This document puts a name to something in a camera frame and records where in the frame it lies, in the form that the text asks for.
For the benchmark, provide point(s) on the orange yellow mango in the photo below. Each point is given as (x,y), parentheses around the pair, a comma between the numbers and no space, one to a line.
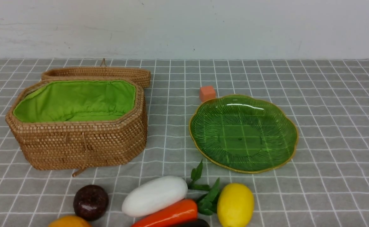
(70,221)

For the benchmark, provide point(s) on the woven rattan basket lid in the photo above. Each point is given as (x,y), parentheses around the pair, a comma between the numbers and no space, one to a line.
(136,75)

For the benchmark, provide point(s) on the dark purple eggplant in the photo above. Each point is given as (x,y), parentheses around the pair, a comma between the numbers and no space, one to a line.
(193,223)

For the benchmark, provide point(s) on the woven rattan basket green lining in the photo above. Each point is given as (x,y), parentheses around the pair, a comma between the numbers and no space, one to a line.
(79,123)

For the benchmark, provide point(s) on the green leaf-shaped glass plate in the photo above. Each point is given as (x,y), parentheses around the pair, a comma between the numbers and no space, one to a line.
(243,134)

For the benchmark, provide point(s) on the orange carrot with green leaves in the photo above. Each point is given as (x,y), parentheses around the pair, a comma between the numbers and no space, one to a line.
(200,199)

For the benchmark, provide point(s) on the dark red passion fruit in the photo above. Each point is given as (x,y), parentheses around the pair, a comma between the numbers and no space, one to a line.
(91,202)

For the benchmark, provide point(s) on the yellow lemon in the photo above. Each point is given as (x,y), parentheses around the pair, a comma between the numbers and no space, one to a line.
(235,205)

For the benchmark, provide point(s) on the white radish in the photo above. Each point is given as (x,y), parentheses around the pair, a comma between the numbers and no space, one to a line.
(154,195)

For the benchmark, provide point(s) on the small orange foam cube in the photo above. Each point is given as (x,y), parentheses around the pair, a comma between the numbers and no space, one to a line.
(207,93)

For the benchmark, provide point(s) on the grey checkered tablecloth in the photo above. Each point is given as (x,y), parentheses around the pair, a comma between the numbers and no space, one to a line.
(325,185)

